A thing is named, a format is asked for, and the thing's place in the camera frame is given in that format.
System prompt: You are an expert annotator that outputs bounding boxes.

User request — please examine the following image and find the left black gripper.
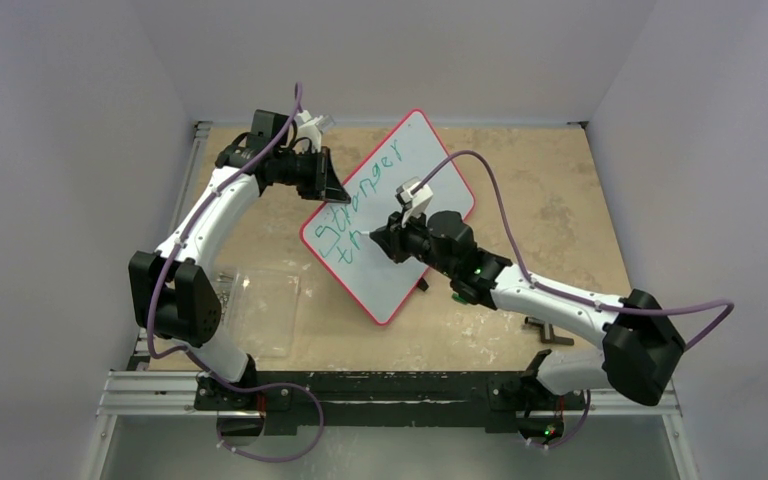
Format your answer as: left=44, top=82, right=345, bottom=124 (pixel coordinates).
left=274, top=145, right=350, bottom=203

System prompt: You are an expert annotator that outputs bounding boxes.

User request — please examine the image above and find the red-framed whiteboard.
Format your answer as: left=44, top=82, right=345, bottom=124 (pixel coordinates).
left=299, top=109, right=448, bottom=325

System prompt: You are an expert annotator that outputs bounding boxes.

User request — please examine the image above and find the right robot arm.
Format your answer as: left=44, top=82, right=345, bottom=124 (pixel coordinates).
left=370, top=211, right=686, bottom=407

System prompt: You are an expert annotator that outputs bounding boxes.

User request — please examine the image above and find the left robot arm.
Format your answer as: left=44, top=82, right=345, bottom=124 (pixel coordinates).
left=128, top=108, right=350, bottom=409

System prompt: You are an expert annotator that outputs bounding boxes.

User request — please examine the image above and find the clear plastic screw box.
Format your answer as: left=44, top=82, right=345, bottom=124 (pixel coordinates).
left=212, top=266, right=300, bottom=358

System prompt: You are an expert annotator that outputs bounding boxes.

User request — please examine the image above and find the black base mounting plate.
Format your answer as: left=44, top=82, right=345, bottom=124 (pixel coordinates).
left=194, top=371, right=585, bottom=438

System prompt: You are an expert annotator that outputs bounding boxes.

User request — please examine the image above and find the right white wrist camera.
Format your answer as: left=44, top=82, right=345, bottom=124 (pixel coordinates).
left=395, top=177, right=433, bottom=227

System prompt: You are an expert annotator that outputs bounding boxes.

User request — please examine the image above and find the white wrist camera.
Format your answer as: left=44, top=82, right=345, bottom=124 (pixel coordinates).
left=294, top=110, right=336, bottom=153
left=395, top=177, right=433, bottom=227

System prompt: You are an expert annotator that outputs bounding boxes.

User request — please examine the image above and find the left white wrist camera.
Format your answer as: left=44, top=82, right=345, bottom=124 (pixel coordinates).
left=294, top=110, right=336, bottom=153

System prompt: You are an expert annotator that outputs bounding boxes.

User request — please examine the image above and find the grey metal crank handle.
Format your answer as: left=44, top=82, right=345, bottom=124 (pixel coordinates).
left=524, top=317, right=575, bottom=346

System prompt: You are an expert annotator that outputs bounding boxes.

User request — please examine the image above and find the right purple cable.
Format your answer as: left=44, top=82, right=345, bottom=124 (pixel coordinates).
left=417, top=150, right=736, bottom=452

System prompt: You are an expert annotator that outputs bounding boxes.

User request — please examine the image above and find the aluminium frame rail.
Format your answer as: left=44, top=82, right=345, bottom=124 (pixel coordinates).
left=96, top=371, right=681, bottom=416

